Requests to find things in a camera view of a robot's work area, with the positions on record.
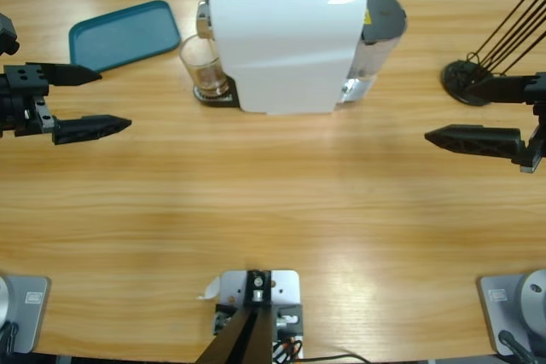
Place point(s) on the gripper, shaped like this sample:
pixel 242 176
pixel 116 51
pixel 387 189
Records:
pixel 21 104
pixel 538 142

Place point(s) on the clear glass cup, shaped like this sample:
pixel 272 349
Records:
pixel 207 78

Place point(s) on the white capsule coffee machine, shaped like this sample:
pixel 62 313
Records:
pixel 281 48

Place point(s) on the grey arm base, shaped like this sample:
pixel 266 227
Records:
pixel 25 313
pixel 512 308

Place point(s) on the black capsule holder stand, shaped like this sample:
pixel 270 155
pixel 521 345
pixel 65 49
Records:
pixel 456 76

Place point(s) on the teal plastic tray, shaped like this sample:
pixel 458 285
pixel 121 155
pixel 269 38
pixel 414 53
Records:
pixel 123 33

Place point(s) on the grey lidded water tank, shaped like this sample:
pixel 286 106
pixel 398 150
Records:
pixel 384 14

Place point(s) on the white tape piece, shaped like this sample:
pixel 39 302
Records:
pixel 211 289

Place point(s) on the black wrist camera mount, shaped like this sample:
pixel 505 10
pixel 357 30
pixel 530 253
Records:
pixel 6 33

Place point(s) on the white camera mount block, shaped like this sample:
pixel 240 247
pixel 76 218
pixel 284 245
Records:
pixel 283 287

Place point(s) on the dark camera post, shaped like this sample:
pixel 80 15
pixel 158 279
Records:
pixel 243 338

